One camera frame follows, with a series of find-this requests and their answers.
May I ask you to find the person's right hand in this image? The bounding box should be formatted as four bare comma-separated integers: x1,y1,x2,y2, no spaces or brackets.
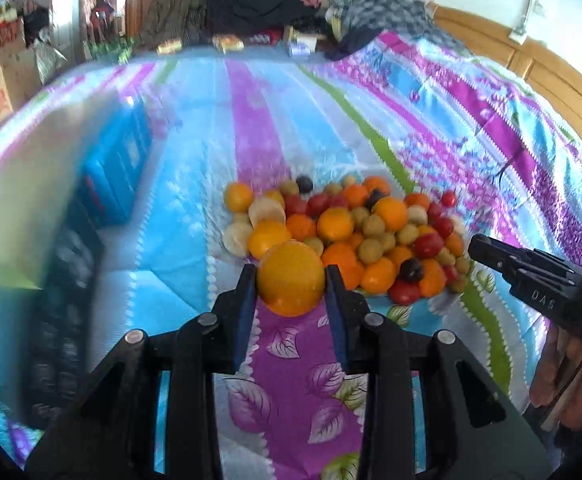
528,325,582,431

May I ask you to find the large yellow orange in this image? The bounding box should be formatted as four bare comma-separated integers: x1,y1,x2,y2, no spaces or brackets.
256,240,327,318

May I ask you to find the green leafy bundle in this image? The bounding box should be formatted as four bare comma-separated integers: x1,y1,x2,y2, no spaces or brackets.
87,37,134,63

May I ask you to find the small white carton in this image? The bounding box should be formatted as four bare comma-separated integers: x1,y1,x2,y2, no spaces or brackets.
286,27,319,58

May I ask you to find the black garment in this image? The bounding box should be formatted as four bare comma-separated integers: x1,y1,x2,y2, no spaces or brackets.
206,0,322,41

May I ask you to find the white door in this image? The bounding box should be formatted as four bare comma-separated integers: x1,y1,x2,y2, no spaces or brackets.
48,0,82,63

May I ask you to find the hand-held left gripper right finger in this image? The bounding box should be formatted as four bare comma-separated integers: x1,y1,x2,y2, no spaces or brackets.
324,265,554,480

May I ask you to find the wooden headboard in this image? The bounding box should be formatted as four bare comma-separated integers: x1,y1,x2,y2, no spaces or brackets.
428,4,582,161

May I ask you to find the blue box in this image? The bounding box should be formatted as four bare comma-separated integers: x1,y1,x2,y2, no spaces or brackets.
80,102,153,228

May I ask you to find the striped floral bedspread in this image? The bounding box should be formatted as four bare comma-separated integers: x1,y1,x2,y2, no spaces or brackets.
0,30,582,480

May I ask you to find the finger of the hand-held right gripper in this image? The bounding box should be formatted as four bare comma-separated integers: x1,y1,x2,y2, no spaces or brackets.
467,233,579,281
508,266,582,321

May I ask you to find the brown patterned cloth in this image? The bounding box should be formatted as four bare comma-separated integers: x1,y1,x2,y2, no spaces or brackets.
138,0,212,48

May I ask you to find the heap of oranges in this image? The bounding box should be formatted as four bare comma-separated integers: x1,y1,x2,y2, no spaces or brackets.
223,176,466,298

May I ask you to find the pale yellow pear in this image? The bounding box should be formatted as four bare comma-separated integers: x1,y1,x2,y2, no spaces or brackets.
247,197,287,228
222,221,254,257

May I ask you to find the wall socket with conduit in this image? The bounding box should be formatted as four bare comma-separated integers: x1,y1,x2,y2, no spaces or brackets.
511,0,542,43

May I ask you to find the pale box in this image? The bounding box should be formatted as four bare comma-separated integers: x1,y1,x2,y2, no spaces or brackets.
0,95,122,288

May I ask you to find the dark rectangular object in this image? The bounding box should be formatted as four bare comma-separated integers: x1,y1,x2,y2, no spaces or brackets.
24,195,104,428

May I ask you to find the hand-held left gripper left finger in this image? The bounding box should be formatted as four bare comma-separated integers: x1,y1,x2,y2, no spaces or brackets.
25,263,258,480

